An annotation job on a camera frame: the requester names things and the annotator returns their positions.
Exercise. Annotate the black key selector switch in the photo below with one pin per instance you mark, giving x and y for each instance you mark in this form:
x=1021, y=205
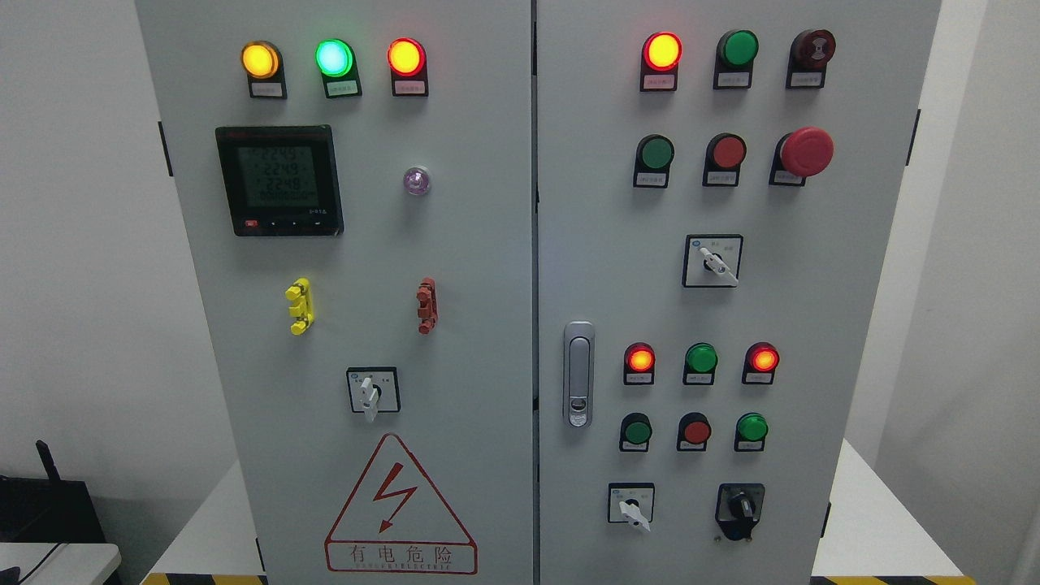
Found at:
x=738, y=509

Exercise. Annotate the black digital power meter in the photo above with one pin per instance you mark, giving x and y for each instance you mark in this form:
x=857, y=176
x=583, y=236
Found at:
x=281, y=180

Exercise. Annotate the small clear bulb light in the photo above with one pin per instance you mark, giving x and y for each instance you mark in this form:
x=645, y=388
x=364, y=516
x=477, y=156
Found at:
x=417, y=181

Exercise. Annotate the white rotary switch lower right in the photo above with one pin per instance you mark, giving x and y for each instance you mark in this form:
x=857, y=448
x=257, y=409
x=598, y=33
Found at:
x=631, y=503

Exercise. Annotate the white side table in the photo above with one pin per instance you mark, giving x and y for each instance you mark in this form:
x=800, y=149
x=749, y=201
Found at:
x=47, y=563

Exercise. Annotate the red lit indicator lower right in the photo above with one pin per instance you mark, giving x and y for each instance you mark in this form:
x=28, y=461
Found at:
x=760, y=364

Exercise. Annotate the white rotary switch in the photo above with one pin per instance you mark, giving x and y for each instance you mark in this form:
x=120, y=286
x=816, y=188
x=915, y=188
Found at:
x=631, y=503
x=712, y=261

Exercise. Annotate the white rotary switch upper right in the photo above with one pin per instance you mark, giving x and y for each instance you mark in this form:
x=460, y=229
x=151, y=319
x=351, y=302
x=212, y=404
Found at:
x=712, y=261

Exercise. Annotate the white rotary switch door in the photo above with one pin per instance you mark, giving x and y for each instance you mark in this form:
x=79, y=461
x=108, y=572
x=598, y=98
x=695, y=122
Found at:
x=373, y=391

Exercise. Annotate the dark red buzzer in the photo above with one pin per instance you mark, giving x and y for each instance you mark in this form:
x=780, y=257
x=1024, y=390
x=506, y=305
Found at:
x=810, y=54

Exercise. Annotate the red push button lower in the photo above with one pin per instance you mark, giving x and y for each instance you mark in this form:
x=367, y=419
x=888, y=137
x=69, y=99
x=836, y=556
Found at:
x=694, y=430

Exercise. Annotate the grey left cabinet door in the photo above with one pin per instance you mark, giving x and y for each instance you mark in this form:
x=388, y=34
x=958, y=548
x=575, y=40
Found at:
x=466, y=388

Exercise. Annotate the red push button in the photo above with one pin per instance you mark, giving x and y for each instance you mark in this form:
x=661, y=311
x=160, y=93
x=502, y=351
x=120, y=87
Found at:
x=694, y=430
x=724, y=156

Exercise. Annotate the red emergency stop button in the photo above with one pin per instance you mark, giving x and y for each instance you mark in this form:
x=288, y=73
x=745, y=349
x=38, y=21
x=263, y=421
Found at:
x=802, y=153

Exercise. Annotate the yellow terminal connector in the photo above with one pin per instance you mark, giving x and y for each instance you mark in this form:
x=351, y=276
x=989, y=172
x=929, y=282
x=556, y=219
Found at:
x=300, y=305

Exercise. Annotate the green indicator lower middle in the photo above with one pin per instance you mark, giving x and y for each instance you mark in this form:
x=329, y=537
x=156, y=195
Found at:
x=699, y=367

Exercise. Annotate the green indicator top right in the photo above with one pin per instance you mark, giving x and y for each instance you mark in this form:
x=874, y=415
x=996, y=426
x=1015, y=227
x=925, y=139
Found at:
x=735, y=55

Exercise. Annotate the green lit indicator light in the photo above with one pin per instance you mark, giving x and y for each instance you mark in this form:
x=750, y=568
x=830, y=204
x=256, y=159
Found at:
x=338, y=65

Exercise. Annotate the grey cabinet door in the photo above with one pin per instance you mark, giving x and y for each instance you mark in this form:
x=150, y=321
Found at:
x=613, y=255
x=466, y=388

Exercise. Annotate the black router with antenna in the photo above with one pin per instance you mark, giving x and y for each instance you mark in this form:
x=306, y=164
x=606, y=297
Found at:
x=50, y=510

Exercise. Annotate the red lit indicator top right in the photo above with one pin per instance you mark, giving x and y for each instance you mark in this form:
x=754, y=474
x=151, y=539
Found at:
x=661, y=55

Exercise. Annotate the green push button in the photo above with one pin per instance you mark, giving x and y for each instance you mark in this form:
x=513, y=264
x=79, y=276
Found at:
x=635, y=433
x=653, y=158

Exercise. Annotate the silver door latch handle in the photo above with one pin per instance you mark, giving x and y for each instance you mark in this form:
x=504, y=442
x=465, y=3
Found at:
x=578, y=344

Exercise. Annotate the red terminal connector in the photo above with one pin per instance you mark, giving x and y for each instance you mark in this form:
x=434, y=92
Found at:
x=427, y=312

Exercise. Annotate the red push button upper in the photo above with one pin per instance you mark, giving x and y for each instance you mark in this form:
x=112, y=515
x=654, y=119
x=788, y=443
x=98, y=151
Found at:
x=724, y=156

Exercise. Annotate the green indicator bottom right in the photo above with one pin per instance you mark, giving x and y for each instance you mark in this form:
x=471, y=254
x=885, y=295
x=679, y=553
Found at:
x=750, y=433

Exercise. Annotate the red lit indicator light left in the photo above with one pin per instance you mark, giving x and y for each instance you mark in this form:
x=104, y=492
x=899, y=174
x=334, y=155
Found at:
x=407, y=60

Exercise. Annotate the green push button lower left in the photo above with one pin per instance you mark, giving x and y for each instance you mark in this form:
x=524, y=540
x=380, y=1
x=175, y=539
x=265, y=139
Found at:
x=635, y=433

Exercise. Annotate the grey right cabinet door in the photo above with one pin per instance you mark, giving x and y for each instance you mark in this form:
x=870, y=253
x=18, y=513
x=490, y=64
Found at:
x=613, y=255

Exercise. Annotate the red lit indicator lower left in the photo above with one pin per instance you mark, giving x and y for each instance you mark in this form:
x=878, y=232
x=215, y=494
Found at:
x=639, y=364

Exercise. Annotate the yellow indicator light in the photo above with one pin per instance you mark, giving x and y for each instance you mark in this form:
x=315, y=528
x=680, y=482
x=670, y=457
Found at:
x=264, y=70

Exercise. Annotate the red electric hazard warning sticker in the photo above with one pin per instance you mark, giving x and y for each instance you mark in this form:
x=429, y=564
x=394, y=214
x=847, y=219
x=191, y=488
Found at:
x=396, y=520

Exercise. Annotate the green push button upper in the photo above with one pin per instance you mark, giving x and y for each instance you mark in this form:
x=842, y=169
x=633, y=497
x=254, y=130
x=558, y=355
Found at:
x=653, y=158

